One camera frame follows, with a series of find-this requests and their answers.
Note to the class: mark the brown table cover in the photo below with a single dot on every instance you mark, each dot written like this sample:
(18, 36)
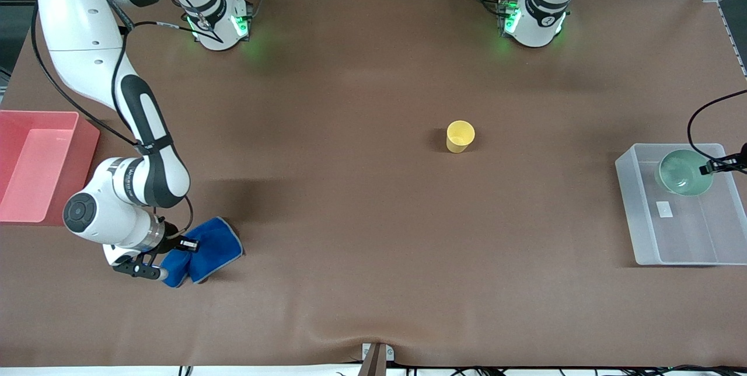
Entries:
(350, 236)

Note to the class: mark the pale green bowl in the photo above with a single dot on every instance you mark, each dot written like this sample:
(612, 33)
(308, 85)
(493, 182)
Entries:
(680, 174)

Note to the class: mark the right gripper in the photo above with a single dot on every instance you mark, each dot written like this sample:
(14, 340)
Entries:
(170, 236)

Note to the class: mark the blue cloth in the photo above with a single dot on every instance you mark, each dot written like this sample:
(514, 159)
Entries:
(216, 247)

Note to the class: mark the yellow cup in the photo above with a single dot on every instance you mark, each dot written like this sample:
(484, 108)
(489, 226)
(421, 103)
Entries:
(459, 136)

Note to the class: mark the clear plastic bin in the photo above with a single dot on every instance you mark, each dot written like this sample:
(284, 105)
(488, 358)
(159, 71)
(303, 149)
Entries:
(683, 236)

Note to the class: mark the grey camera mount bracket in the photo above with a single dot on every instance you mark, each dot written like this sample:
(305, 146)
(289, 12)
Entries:
(376, 359)

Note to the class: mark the white paper label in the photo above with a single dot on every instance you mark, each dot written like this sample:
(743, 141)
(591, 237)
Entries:
(664, 209)

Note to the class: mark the pink plastic bin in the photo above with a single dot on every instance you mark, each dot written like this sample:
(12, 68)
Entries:
(35, 171)

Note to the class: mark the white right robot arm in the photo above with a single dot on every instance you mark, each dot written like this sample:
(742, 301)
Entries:
(81, 25)

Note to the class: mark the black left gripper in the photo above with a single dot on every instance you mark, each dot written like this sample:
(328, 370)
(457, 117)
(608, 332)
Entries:
(736, 160)

